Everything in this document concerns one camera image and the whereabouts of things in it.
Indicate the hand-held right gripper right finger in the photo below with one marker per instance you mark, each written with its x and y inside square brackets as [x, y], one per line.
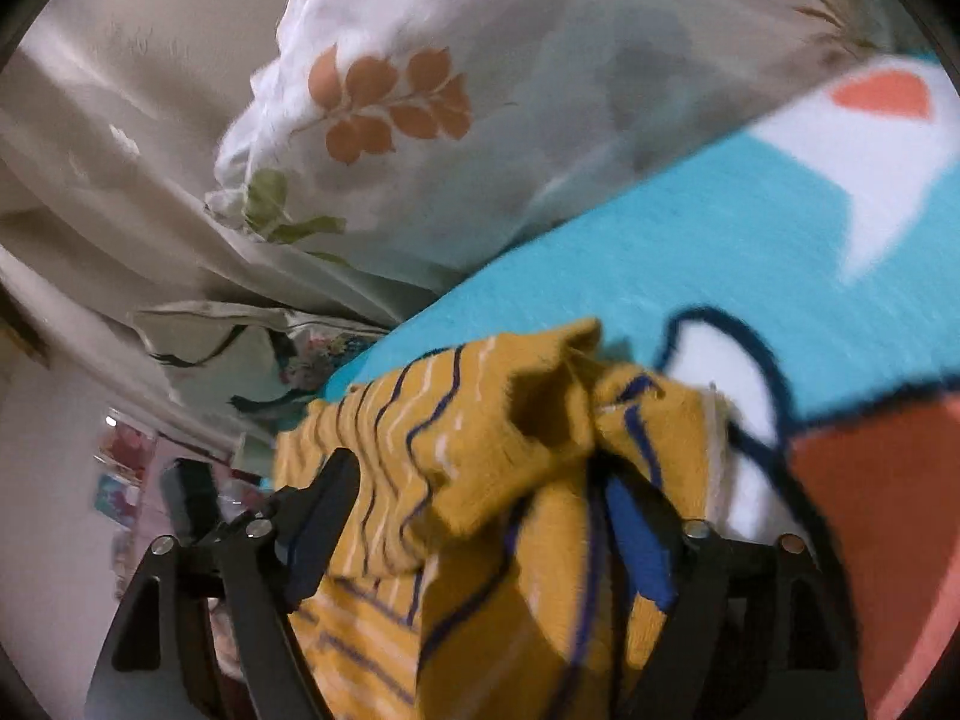
[637, 547]

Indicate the white floral ruffled pillow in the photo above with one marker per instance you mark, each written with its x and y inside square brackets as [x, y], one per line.
[465, 180]

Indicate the cream bird print cushion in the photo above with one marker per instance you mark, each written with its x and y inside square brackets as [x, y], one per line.
[210, 337]

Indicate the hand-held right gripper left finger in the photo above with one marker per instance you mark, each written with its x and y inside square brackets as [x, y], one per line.
[328, 517]

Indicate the yellow striped baby garment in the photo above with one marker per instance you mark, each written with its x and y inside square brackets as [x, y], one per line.
[480, 465]

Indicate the beige curtain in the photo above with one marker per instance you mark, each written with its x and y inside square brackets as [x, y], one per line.
[150, 90]

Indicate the turquoise cartoon printed blanket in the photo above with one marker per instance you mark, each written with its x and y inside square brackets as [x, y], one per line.
[675, 255]

